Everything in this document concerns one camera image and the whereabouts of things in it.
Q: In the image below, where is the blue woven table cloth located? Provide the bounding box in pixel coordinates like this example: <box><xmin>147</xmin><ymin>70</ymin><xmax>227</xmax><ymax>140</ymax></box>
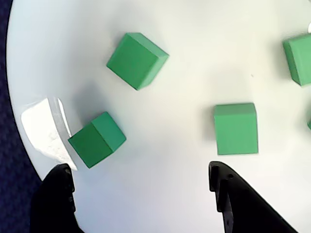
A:
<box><xmin>0</xmin><ymin>0</ymin><xmax>44</xmax><ymax>233</ymax></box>

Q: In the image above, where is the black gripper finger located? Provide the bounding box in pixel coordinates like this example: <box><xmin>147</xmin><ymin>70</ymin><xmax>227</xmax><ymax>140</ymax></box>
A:
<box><xmin>208</xmin><ymin>160</ymin><xmax>300</xmax><ymax>233</ymax></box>
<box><xmin>30</xmin><ymin>164</ymin><xmax>83</xmax><ymax>233</ymax></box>

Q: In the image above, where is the white round plate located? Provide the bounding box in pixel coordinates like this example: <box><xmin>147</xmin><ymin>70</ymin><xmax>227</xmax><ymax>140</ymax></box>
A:
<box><xmin>5</xmin><ymin>0</ymin><xmax>311</xmax><ymax>233</ymax></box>

